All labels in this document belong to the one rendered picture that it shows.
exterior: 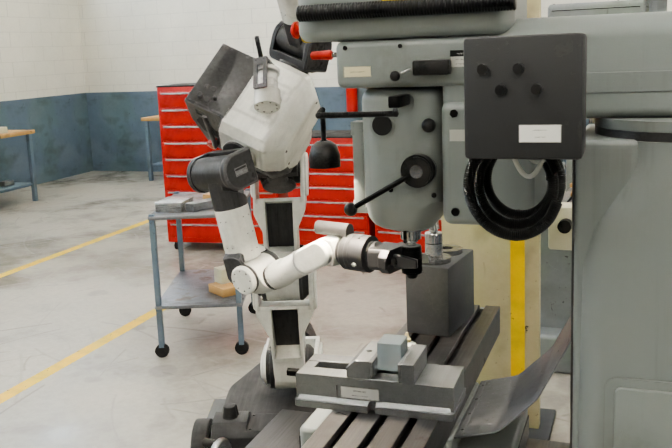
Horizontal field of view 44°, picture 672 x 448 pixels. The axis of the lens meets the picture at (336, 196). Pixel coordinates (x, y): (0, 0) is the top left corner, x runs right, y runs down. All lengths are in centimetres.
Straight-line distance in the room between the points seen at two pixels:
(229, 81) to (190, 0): 1018
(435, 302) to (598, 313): 63
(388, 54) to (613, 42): 44
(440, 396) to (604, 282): 40
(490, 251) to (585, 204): 204
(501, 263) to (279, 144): 173
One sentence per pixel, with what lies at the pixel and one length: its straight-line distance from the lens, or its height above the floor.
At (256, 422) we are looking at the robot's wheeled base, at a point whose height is 59.
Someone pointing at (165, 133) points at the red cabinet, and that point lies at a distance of 745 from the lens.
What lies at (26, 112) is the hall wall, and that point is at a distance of 1238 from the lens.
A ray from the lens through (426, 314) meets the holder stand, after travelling 225.
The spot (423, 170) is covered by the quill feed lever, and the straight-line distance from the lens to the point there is 176.
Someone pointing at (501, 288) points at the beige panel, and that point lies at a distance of 374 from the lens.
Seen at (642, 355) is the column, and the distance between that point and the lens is 174.
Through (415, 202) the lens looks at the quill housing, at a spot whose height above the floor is 138.
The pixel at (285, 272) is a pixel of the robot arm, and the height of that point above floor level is 116.
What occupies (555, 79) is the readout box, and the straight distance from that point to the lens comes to 146.
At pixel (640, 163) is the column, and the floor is 148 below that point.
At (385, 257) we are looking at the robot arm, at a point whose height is 125.
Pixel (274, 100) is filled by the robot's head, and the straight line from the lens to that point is 211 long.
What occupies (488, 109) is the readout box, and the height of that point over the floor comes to 160.
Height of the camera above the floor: 172
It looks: 10 degrees down
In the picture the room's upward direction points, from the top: 2 degrees counter-clockwise
